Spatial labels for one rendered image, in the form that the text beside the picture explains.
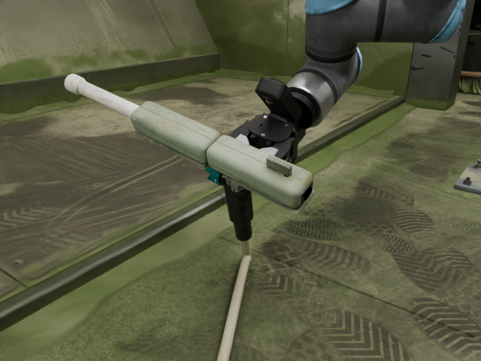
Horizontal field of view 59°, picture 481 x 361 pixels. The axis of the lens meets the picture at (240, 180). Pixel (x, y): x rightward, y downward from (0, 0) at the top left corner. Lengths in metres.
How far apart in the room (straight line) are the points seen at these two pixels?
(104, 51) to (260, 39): 0.85
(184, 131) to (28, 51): 1.40
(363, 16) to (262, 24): 1.75
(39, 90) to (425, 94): 1.65
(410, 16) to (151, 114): 0.42
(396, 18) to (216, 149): 0.34
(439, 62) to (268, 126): 1.49
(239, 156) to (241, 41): 1.99
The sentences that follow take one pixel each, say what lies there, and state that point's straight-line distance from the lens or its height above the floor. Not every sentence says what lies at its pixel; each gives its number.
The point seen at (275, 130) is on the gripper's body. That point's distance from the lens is 0.68.
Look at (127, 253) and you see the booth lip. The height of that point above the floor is 0.03.
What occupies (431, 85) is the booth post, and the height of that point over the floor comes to 0.11.
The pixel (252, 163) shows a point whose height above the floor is 0.25.
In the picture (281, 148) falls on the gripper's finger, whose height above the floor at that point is 0.25.
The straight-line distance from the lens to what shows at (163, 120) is 0.66.
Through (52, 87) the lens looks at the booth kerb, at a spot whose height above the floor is 0.13.
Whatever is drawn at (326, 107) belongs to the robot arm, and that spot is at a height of 0.28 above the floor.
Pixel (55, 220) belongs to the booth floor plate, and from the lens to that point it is 0.94.
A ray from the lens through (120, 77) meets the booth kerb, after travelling 2.14.
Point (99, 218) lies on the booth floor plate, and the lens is 0.92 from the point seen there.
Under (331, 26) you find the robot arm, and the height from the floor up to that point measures 0.41.
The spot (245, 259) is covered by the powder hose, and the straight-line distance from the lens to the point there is 0.79.
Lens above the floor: 0.45
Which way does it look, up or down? 23 degrees down
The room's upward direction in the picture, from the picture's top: straight up
